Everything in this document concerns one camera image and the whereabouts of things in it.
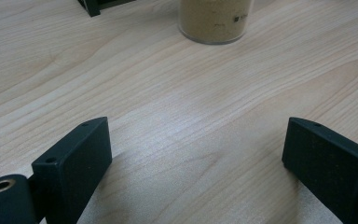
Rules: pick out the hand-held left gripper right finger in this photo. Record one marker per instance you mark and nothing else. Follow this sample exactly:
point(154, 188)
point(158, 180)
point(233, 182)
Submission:
point(329, 161)

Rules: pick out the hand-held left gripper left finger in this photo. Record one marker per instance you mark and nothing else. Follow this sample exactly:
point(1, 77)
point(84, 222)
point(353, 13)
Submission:
point(74, 168)

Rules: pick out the black metal two-tier rack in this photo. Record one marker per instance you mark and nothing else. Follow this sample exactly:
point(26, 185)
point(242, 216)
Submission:
point(91, 7)

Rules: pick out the glass jar with metal lid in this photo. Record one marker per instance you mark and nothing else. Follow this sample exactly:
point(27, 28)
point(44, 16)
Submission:
point(211, 21)

